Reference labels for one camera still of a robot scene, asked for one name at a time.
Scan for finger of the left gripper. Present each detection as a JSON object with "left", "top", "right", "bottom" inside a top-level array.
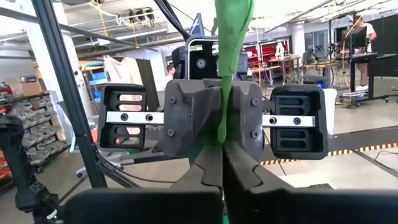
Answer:
[
  {"left": 162, "top": 79, "right": 223, "bottom": 164},
  {"left": 224, "top": 81, "right": 266, "bottom": 161}
]

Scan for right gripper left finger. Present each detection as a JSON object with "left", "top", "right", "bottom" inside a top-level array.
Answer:
[{"left": 63, "top": 144, "right": 224, "bottom": 224}]

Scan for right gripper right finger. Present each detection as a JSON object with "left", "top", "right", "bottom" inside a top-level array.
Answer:
[{"left": 222, "top": 139, "right": 398, "bottom": 224}]

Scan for red artificial tulip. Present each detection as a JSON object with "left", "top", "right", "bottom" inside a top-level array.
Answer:
[{"left": 214, "top": 0, "right": 256, "bottom": 146}]

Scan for white waste bin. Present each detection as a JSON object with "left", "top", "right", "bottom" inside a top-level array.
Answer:
[{"left": 322, "top": 88, "right": 338, "bottom": 135}]

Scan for person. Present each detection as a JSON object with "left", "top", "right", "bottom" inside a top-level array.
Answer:
[
  {"left": 164, "top": 63, "right": 177, "bottom": 83},
  {"left": 353, "top": 14, "right": 377, "bottom": 91}
]

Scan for black partition panel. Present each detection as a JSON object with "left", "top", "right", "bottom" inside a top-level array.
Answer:
[{"left": 136, "top": 58, "right": 161, "bottom": 111}]

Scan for wooden work table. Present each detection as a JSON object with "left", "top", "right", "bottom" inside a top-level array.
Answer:
[{"left": 303, "top": 60, "right": 340, "bottom": 78}]

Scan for red shelving unit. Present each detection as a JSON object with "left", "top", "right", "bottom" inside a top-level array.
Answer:
[{"left": 244, "top": 43, "right": 282, "bottom": 68}]

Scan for hanging white cloth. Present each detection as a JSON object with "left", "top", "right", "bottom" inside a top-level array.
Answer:
[{"left": 103, "top": 55, "right": 144, "bottom": 91}]

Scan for black standing desk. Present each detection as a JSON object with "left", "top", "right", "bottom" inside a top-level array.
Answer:
[{"left": 334, "top": 52, "right": 398, "bottom": 108}]

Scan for shelf with blue bins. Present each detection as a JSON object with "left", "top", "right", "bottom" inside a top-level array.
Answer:
[{"left": 83, "top": 70, "right": 108, "bottom": 100}]

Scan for black monitor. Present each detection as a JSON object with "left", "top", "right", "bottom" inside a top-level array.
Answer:
[{"left": 341, "top": 26, "right": 368, "bottom": 49}]

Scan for shelf with grey bins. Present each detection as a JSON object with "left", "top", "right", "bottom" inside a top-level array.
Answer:
[{"left": 0, "top": 90, "right": 70, "bottom": 175}]

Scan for cardboard box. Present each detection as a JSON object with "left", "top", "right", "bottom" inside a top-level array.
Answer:
[{"left": 19, "top": 74, "right": 44, "bottom": 96}]

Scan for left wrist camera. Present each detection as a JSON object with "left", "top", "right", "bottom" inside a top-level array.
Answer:
[{"left": 185, "top": 36, "right": 220, "bottom": 80}]

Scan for black camera cable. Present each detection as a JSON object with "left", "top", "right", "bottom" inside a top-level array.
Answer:
[{"left": 154, "top": 0, "right": 191, "bottom": 41}]

